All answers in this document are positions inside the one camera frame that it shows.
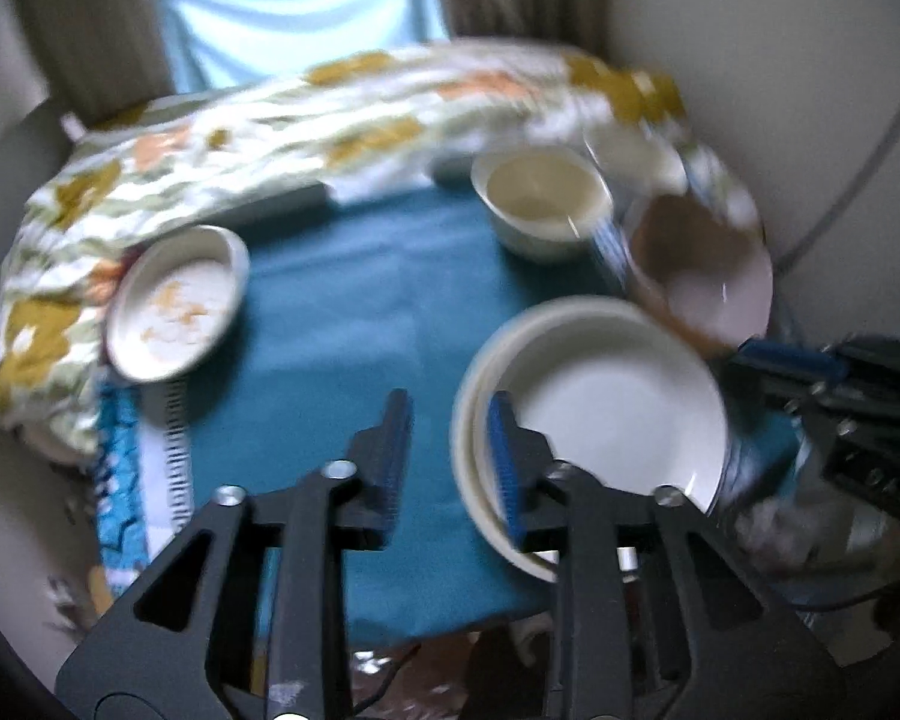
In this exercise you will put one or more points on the teal patterned tablecloth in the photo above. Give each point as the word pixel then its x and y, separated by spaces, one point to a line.
pixel 345 300

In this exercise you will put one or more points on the orange patterned white plate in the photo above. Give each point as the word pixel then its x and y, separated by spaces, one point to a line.
pixel 172 300

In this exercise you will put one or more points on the clear plastic bag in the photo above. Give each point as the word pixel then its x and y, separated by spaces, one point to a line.
pixel 780 532

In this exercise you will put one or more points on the light blue sheer curtain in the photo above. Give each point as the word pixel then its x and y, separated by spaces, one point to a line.
pixel 292 7

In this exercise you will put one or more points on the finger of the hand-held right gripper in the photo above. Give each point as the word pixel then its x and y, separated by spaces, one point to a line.
pixel 757 386
pixel 787 360

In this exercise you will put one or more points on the cream plate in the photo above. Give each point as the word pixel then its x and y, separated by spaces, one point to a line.
pixel 466 457

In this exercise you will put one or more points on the cream bowl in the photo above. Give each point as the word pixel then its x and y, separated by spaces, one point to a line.
pixel 540 195

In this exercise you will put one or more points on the floral blanket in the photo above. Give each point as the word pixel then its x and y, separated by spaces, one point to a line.
pixel 270 135

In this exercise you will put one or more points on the small white bowl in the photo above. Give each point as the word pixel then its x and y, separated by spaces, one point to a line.
pixel 630 154

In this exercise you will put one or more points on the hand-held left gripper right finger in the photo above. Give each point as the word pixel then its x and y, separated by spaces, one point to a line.
pixel 504 457

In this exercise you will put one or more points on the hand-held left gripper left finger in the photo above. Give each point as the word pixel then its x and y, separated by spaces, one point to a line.
pixel 394 450

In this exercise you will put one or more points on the grey board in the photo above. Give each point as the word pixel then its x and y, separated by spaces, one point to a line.
pixel 285 206

